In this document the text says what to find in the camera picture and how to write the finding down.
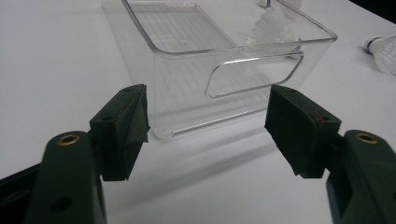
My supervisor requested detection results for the white table sheet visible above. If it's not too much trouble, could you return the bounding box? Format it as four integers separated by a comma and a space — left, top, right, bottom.
0, 0, 396, 224

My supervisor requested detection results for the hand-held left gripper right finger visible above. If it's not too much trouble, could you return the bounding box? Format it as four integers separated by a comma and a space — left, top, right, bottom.
264, 84, 396, 224

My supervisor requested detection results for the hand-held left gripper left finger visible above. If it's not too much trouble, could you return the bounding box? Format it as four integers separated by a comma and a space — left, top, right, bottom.
22, 83, 149, 224

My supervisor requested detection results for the clear plastic bin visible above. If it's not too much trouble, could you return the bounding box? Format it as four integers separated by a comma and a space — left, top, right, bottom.
101, 0, 339, 141

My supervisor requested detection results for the white feather shuttlecock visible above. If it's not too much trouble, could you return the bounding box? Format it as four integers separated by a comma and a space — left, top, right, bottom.
363, 35, 396, 77
247, 7, 297, 46

